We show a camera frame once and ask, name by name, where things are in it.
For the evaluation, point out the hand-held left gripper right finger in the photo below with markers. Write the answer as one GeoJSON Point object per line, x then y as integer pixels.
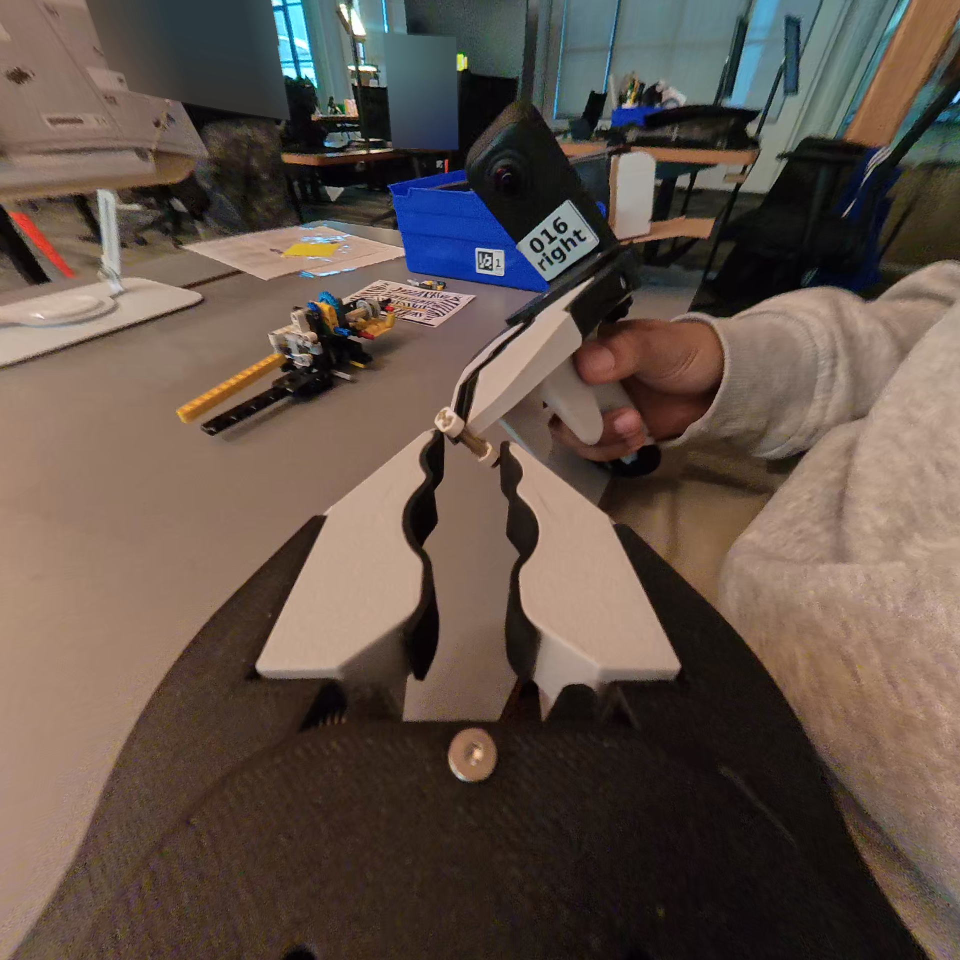
{"type": "Point", "coordinates": [592, 600]}

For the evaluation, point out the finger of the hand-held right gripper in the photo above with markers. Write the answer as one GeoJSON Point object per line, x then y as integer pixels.
{"type": "Point", "coordinates": [461, 394]}
{"type": "Point", "coordinates": [525, 367]}

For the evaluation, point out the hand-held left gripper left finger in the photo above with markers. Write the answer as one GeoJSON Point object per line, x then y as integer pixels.
{"type": "Point", "coordinates": [349, 592]}

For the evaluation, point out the tan lego axle white connectors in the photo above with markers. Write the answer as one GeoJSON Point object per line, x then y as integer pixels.
{"type": "Point", "coordinates": [448, 421]}

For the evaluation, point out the person's right forearm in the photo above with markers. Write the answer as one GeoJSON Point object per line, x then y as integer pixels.
{"type": "Point", "coordinates": [787, 367]}

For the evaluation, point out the monitor on arm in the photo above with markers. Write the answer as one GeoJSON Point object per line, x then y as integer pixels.
{"type": "Point", "coordinates": [790, 52]}

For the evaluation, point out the small yellow black lego piece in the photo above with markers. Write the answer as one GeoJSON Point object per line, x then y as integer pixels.
{"type": "Point", "coordinates": [427, 285]}

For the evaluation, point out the partly built lego model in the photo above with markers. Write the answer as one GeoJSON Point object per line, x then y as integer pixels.
{"type": "Point", "coordinates": [315, 345]}

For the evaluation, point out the person's right hand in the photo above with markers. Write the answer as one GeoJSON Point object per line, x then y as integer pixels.
{"type": "Point", "coordinates": [667, 375]}

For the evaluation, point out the black high-back office chair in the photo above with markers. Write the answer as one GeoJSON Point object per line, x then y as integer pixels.
{"type": "Point", "coordinates": [487, 109]}

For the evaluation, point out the zebra striped sticker sheet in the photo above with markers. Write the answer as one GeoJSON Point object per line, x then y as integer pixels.
{"type": "Point", "coordinates": [427, 307]}

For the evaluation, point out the white rounded board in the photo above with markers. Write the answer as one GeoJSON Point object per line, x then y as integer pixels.
{"type": "Point", "coordinates": [632, 191]}

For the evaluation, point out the small blue bin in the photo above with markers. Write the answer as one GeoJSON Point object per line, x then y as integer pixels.
{"type": "Point", "coordinates": [634, 117]}

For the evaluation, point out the blue plastic bin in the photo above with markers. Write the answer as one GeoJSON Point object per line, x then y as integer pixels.
{"type": "Point", "coordinates": [442, 232]}

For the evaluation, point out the black bag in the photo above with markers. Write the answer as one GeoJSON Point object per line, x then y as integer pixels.
{"type": "Point", "coordinates": [697, 126]}

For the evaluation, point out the long wood-top desk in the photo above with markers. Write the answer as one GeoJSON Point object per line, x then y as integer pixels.
{"type": "Point", "coordinates": [337, 157]}

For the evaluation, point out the yellow paper note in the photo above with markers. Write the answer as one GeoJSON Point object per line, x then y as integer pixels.
{"type": "Point", "coordinates": [315, 250]}

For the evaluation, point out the dark equipment on desk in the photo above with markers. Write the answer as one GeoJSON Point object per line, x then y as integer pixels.
{"type": "Point", "coordinates": [301, 112]}

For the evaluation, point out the laminated paper sheet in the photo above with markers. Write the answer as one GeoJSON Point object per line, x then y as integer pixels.
{"type": "Point", "coordinates": [240, 255]}

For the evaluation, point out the blue jacket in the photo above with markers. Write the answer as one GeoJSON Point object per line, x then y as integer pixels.
{"type": "Point", "coordinates": [874, 217]}

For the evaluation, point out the wooden column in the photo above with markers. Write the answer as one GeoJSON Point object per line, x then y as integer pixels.
{"type": "Point", "coordinates": [907, 67]}

